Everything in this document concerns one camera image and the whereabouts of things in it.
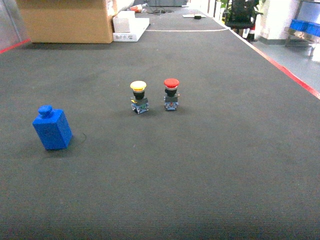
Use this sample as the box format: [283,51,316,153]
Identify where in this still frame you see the blue block part with knob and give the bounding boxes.
[32,105,73,150]

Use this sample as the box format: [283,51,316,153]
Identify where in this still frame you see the red mushroom push button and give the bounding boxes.
[163,78,180,111]

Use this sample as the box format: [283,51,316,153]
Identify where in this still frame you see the yellow mushroom push button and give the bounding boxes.
[130,80,149,115]

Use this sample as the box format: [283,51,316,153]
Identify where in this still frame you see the white flat carton box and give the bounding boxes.
[112,11,150,42]

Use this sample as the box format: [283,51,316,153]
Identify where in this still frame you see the black office chair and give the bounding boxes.
[222,0,262,30]

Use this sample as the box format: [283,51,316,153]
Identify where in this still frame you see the large cardboard box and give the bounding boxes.
[16,0,118,44]

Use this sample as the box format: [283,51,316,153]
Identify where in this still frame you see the blue bins on far rack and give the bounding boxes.
[289,19,320,37]

